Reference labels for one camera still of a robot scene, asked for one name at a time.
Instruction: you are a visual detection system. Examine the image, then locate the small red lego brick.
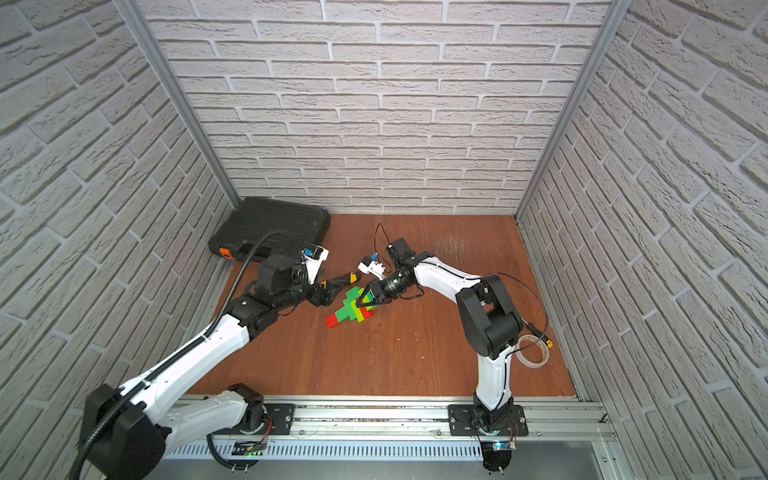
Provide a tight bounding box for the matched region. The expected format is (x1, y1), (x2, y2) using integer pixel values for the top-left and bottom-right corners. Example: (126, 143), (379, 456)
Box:
(325, 315), (339, 329)

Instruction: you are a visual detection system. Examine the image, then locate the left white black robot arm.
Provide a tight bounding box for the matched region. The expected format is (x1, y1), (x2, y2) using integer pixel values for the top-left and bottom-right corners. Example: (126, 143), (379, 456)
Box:
(69, 247), (359, 479)

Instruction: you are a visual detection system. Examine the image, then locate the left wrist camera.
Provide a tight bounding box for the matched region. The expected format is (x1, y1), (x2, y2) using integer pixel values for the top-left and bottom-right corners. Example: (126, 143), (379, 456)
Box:
(299, 245), (329, 285)

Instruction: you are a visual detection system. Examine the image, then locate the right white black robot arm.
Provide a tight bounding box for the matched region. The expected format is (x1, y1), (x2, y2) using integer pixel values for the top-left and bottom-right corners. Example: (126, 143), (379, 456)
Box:
(358, 239), (524, 431)

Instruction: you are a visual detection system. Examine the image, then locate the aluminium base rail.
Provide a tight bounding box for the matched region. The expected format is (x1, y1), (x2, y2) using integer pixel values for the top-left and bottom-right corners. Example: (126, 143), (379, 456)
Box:
(119, 392), (619, 463)

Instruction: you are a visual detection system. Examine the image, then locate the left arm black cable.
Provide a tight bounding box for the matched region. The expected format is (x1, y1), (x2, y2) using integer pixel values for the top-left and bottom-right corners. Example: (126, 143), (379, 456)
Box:
(68, 230), (304, 480)

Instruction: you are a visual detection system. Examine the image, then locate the clear tape roll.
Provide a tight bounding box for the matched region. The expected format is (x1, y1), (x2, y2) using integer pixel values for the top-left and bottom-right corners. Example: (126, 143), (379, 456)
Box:
(515, 334), (550, 369)

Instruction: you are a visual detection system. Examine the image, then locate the dark green long lego brick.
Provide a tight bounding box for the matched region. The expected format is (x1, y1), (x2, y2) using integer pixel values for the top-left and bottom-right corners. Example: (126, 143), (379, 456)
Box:
(335, 302), (358, 323)

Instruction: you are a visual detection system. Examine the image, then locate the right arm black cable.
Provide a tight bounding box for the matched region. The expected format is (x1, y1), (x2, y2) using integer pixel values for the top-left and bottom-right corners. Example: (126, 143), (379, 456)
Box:
(373, 223), (551, 361)

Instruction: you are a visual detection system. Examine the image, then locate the yellow handled screwdriver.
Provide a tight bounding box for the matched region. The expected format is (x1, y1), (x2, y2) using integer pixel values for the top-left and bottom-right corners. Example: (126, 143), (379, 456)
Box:
(526, 322), (553, 349)

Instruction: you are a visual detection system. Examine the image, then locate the yellow black utility knife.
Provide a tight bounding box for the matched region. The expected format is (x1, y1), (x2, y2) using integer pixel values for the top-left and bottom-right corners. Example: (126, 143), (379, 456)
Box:
(323, 271), (360, 289)

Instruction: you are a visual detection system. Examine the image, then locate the lime green long lego brick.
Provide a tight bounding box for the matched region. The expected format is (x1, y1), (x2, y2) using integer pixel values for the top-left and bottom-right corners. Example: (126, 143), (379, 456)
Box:
(344, 287), (365, 307)

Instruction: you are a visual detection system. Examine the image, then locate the black plastic tool case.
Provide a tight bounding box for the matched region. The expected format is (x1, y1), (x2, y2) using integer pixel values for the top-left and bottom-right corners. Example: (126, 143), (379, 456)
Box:
(208, 197), (331, 262)

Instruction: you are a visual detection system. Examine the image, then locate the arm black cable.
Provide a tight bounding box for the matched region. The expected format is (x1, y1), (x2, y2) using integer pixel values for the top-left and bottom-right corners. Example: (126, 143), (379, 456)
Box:
(68, 230), (304, 480)
(373, 223), (551, 361)

